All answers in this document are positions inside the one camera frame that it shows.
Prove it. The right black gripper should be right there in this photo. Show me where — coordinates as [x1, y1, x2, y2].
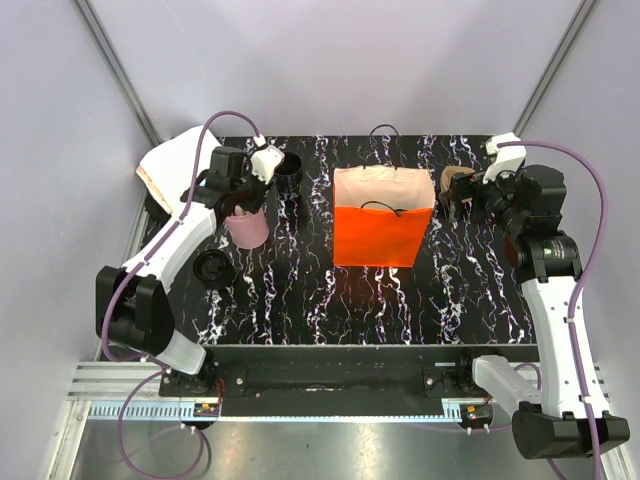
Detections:
[439, 164, 526, 234]

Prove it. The black coffee cup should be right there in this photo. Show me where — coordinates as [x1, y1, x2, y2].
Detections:
[274, 152, 303, 200]

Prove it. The orange paper bag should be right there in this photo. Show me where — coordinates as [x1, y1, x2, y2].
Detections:
[333, 147, 436, 267]

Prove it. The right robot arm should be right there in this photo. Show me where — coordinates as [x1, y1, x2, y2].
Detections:
[439, 165, 630, 459]

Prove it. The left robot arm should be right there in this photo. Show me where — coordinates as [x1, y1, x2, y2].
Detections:
[96, 144, 284, 396]

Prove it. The bottom pulp cup carrier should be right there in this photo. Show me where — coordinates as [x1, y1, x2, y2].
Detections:
[439, 166, 476, 204]

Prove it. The pink straw holder cup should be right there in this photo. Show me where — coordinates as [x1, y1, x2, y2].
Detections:
[225, 208, 269, 250]

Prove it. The white napkin stack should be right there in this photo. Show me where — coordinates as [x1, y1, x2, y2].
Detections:
[136, 126, 202, 216]

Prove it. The black cup lid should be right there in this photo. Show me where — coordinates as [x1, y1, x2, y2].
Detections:
[193, 249, 235, 290]

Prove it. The black round napkin base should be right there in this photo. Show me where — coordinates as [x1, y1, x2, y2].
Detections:
[144, 194, 171, 225]

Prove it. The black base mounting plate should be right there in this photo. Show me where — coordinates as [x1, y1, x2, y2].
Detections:
[158, 343, 515, 419]

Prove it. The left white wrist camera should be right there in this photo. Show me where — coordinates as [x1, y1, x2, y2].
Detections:
[250, 135, 285, 185]

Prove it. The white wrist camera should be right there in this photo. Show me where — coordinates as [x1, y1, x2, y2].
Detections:
[250, 135, 285, 185]
[483, 132, 526, 184]

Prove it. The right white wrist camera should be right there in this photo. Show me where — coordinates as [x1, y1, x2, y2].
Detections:
[483, 132, 526, 184]

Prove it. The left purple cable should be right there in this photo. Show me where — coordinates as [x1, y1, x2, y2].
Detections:
[101, 110, 266, 475]

